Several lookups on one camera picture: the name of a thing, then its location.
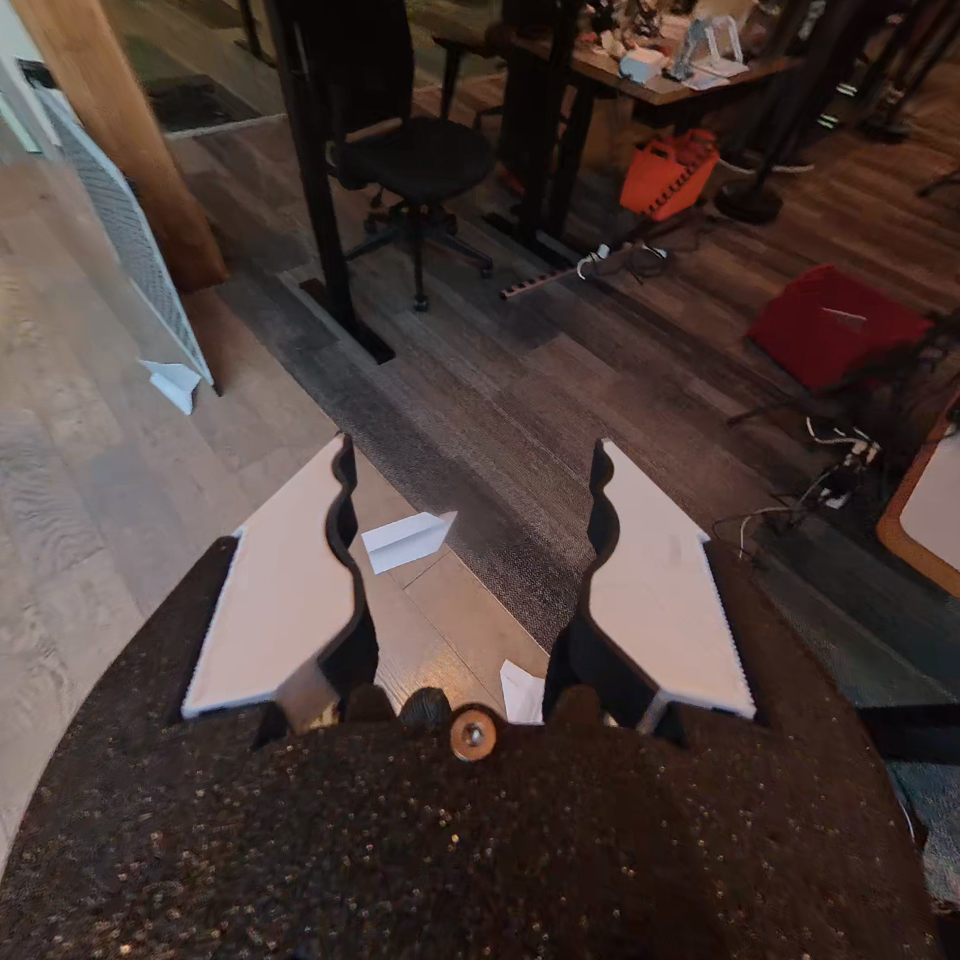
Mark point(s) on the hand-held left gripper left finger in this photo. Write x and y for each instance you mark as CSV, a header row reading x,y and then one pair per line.
x,y
277,600

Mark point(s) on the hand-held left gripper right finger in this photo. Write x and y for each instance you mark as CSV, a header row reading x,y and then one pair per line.
x,y
660,600

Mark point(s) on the black desk leg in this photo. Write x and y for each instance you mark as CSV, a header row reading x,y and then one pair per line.
x,y
326,225

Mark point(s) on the white paper airplane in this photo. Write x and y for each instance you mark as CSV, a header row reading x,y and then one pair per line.
x,y
521,697
174,382
405,544

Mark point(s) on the power strip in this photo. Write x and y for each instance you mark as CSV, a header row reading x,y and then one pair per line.
x,y
540,283

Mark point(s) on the white grille panel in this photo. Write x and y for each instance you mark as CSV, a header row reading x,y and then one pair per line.
x,y
127,232

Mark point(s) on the black round stand base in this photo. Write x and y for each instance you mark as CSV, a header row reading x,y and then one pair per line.
x,y
750,201

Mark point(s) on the orange bag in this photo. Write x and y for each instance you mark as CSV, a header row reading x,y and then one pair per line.
x,y
667,176

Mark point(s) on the black office chair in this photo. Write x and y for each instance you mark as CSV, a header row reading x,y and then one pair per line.
x,y
412,161

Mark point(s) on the wooden pillar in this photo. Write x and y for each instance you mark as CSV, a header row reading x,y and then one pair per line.
x,y
127,127

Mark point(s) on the wooden table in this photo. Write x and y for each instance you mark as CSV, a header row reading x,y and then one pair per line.
x,y
645,90

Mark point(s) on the small white box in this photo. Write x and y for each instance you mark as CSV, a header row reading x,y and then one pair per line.
x,y
643,66

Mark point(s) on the clear plastic stand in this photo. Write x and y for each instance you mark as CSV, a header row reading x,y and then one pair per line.
x,y
709,49

